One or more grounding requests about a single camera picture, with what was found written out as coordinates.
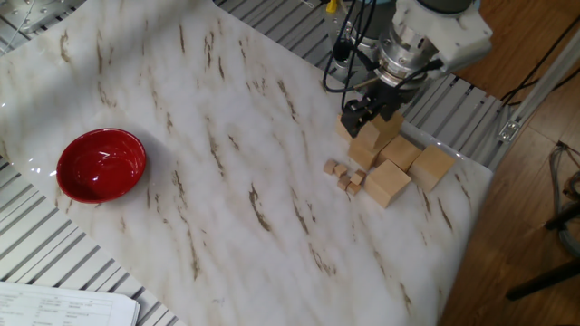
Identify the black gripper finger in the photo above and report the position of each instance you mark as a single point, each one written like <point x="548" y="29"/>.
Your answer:
<point x="389" y="113"/>
<point x="355" y="115"/>

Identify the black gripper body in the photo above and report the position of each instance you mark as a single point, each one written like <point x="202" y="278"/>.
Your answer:
<point x="389" y="96"/>

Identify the large wooden cube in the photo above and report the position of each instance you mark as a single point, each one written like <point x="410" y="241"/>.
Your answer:
<point x="344" y="133"/>
<point x="385" y="133"/>
<point x="362" y="156"/>
<point x="430" y="167"/>
<point x="386" y="183"/>
<point x="401" y="151"/>

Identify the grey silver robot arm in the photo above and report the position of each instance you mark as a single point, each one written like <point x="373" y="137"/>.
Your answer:
<point x="403" y="54"/>

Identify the white printed paper stack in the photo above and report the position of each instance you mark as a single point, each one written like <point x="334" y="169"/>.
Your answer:
<point x="59" y="305"/>

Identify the small wooden cube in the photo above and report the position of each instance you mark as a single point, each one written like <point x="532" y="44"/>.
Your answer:
<point x="329" y="166"/>
<point x="358" y="177"/>
<point x="344" y="182"/>
<point x="353" y="188"/>
<point x="340" y="170"/>

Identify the yellow plastic piece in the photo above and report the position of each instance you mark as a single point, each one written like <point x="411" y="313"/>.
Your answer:
<point x="331" y="5"/>

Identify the white marble pattern board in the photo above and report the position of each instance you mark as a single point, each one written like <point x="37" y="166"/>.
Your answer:
<point x="272" y="249"/>

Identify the black stand legs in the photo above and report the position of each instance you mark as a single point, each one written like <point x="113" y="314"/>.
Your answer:
<point x="544" y="280"/>

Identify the red glossy bowl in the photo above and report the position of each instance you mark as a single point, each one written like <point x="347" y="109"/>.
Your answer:
<point x="100" y="165"/>

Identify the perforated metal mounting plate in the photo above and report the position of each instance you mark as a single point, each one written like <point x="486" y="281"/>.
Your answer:
<point x="36" y="13"/>

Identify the white wrist mount housing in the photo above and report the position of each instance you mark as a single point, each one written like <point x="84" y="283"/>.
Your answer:
<point x="453" y="31"/>

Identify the aluminium frame rail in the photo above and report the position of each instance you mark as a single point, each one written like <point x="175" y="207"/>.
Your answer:
<point x="539" y="90"/>

